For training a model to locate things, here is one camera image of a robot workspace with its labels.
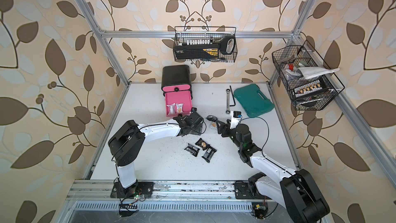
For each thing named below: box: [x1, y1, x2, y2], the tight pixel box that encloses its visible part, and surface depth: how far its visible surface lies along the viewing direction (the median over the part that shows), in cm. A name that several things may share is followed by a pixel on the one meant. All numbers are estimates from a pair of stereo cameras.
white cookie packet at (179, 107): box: [175, 103, 184, 114], surface depth 101 cm
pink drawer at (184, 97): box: [165, 90, 193, 118], surface depth 104 cm
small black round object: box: [205, 115, 218, 123], surface depth 101 cm
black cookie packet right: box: [201, 146, 218, 164], surface depth 86 cm
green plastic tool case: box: [233, 83, 275, 118], surface depth 110 cm
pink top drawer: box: [162, 84, 191, 93], surface depth 99 cm
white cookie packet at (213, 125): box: [209, 121, 218, 131], surface depth 97 cm
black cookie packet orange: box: [194, 137, 210, 151], surface depth 89 cm
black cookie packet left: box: [184, 142, 201, 157], surface depth 88 cm
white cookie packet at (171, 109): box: [166, 103, 176, 116], surface depth 101 cm
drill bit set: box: [292, 77, 329, 100], surface depth 68 cm
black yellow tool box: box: [173, 35, 236, 61], surface depth 86 cm
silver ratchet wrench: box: [225, 88, 231, 115], surface depth 114 cm
